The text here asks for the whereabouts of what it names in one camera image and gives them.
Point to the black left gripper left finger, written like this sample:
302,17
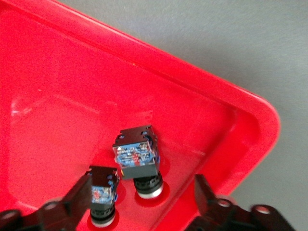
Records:
77,199

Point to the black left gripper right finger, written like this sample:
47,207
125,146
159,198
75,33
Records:
207,197

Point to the red plastic tray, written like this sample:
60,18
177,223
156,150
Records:
72,96

